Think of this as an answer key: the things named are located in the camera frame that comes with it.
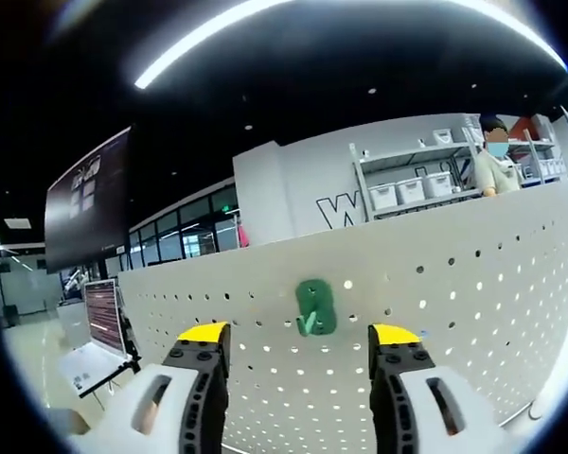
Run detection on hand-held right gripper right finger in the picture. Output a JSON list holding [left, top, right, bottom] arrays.
[[367, 323, 508, 454]]

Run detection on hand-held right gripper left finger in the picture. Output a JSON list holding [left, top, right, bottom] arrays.
[[94, 321, 232, 454]]

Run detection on white perforated mounting plate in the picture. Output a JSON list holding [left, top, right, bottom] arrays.
[[116, 181, 568, 454]]

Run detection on green hook assembly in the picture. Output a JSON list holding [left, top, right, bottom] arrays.
[[293, 278, 338, 338]]

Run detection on open silver laptop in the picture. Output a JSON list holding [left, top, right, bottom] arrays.
[[56, 278, 129, 398]]

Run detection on metal storage shelf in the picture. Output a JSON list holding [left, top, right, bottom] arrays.
[[348, 113, 568, 223]]

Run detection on large dark display screen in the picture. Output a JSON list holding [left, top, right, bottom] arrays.
[[44, 125, 133, 274]]

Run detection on ceiling light strip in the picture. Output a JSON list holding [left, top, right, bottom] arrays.
[[133, 0, 294, 91]]

